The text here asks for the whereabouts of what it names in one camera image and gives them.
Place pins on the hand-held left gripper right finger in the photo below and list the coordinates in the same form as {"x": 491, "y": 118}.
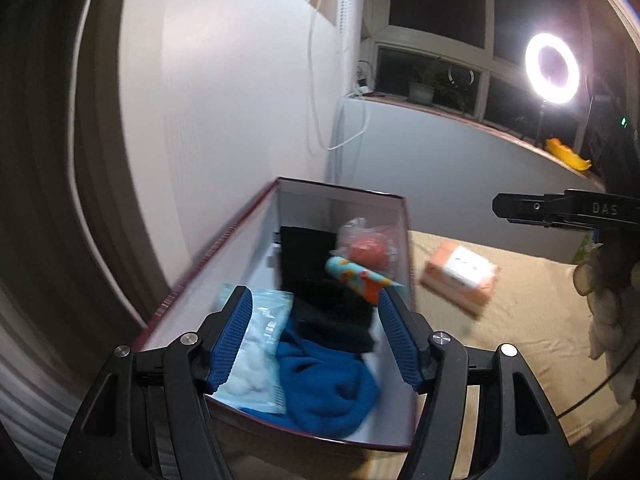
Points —
{"x": 400, "y": 340}

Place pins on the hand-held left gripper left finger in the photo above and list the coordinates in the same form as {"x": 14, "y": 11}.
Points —
{"x": 232, "y": 340}

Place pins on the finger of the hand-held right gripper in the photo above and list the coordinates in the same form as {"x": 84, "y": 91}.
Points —
{"x": 530, "y": 207}

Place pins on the light blue cotton ball bag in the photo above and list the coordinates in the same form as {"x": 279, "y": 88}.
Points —
{"x": 260, "y": 355}

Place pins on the black knit hat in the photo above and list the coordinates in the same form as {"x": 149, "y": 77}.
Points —
{"x": 335, "y": 320}

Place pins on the colourful tube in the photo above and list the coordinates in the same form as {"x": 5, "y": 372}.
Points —
{"x": 350, "y": 272}

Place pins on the orange ball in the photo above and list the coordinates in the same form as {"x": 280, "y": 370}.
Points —
{"x": 367, "y": 252}

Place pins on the blue fleece hat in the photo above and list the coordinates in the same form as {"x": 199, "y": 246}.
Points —
{"x": 320, "y": 390}

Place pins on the dark red box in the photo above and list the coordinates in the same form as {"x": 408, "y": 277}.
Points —
{"x": 310, "y": 205}

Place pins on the person's right hand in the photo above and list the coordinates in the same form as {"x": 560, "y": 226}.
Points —
{"x": 610, "y": 310}

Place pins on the yellow plastic thing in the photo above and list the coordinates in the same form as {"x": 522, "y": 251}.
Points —
{"x": 567, "y": 155}

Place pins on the peach tissue pack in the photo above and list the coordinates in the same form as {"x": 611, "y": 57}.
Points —
{"x": 460, "y": 275}

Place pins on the striped beige blanket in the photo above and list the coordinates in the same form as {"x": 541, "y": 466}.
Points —
{"x": 525, "y": 320}

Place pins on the potted plant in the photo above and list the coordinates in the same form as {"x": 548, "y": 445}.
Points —
{"x": 421, "y": 91}

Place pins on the grey ribbed panel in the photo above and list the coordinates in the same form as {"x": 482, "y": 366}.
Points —
{"x": 45, "y": 385}

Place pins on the white power strip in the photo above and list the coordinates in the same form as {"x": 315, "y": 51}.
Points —
{"x": 367, "y": 91}

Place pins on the white ribbed pipe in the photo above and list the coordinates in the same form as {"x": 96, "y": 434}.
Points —
{"x": 348, "y": 5}

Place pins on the window frame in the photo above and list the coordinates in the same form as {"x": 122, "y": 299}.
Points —
{"x": 372, "y": 20}

